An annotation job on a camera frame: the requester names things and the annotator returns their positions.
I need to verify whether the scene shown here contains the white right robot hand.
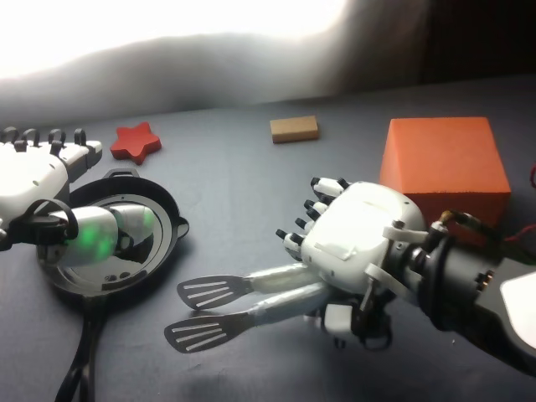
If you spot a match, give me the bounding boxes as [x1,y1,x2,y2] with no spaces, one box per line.
[276,176,428,349]

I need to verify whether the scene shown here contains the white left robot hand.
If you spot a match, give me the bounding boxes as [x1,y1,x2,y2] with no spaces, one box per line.
[0,126,156,269]

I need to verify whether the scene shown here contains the metal tongs with handles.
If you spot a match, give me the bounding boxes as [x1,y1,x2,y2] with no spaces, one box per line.
[163,263,336,355]

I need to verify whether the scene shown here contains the black cast iron pan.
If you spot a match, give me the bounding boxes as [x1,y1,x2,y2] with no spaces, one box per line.
[35,167,190,402]

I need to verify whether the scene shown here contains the red star block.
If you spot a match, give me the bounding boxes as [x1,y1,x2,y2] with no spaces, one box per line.
[109,121,162,167]

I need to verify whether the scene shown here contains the large orange foam block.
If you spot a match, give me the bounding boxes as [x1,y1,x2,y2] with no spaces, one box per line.
[379,116,513,236]

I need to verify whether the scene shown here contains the tan wooden rectangular block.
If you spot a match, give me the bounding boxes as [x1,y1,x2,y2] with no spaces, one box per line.
[270,116,322,145]

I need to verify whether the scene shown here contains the grey table cloth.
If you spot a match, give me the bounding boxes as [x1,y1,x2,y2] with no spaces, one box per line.
[0,75,536,402]

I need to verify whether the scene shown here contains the white backdrop sheet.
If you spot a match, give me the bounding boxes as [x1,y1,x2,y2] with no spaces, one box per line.
[0,0,432,131]

